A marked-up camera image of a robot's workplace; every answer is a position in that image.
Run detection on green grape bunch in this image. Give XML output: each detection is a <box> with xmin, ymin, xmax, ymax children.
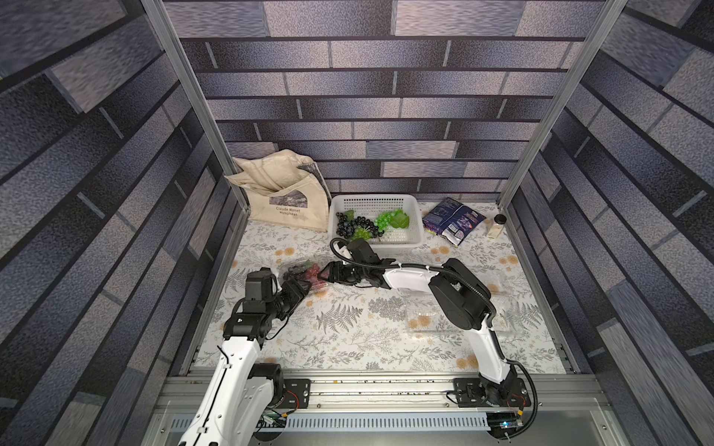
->
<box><xmin>350</xmin><ymin>227</ymin><xmax>373</xmax><ymax>241</ymax></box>
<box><xmin>375</xmin><ymin>209</ymin><xmax>410</xmax><ymax>232</ymax></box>

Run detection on left aluminium frame post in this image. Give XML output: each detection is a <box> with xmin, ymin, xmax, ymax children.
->
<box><xmin>141</xmin><ymin>0</ymin><xmax>238</xmax><ymax>176</ymax></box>

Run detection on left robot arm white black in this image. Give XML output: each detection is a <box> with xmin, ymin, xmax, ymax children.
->
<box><xmin>178</xmin><ymin>268</ymin><xmax>312</xmax><ymax>445</ymax></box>

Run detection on red grape bunch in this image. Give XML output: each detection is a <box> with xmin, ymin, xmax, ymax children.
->
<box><xmin>304</xmin><ymin>263</ymin><xmax>327</xmax><ymax>292</ymax></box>

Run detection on clear clamshell container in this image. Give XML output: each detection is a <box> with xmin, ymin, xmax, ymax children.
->
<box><xmin>401</xmin><ymin>280</ymin><xmax>492</xmax><ymax>334</ymax></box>
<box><xmin>279</xmin><ymin>259</ymin><xmax>329</xmax><ymax>295</ymax></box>

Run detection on small black-capped bottle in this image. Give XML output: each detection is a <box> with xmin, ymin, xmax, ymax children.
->
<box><xmin>487</xmin><ymin>214</ymin><xmax>508</xmax><ymax>240</ymax></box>

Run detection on dark blue snack bag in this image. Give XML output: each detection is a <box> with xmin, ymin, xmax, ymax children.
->
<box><xmin>422</xmin><ymin>198</ymin><xmax>486</xmax><ymax>246</ymax></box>

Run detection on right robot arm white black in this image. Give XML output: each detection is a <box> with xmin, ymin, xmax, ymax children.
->
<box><xmin>319</xmin><ymin>238</ymin><xmax>539</xmax><ymax>411</ymax></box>

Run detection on white plastic basket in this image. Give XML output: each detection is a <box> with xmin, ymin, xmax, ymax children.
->
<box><xmin>328</xmin><ymin>194</ymin><xmax>425</xmax><ymax>254</ymax></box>

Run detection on aluminium frame post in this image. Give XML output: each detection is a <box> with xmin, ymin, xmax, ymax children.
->
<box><xmin>141</xmin><ymin>0</ymin><xmax>238</xmax><ymax>176</ymax></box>
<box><xmin>498</xmin><ymin>0</ymin><xmax>628</xmax><ymax>213</ymax></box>

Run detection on green grape bunch front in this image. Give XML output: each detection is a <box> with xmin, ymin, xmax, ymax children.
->
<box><xmin>350</xmin><ymin>227</ymin><xmax>373</xmax><ymax>241</ymax></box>

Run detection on beige canvas tote bag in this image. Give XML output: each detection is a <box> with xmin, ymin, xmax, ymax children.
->
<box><xmin>226</xmin><ymin>150</ymin><xmax>332</xmax><ymax>232</ymax></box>

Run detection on right aluminium frame post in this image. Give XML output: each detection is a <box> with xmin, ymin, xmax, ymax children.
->
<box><xmin>498</xmin><ymin>0</ymin><xmax>628</xmax><ymax>213</ymax></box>

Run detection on dark purple grape bunch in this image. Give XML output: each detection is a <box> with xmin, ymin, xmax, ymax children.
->
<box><xmin>282</xmin><ymin>261</ymin><xmax>312</xmax><ymax>281</ymax></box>

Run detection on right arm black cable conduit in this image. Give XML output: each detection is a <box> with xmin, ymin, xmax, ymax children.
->
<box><xmin>328</xmin><ymin>237</ymin><xmax>539</xmax><ymax>436</ymax></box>

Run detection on black grape bunch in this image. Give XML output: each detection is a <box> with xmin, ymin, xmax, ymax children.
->
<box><xmin>336</xmin><ymin>210</ymin><xmax>384</xmax><ymax>241</ymax></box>

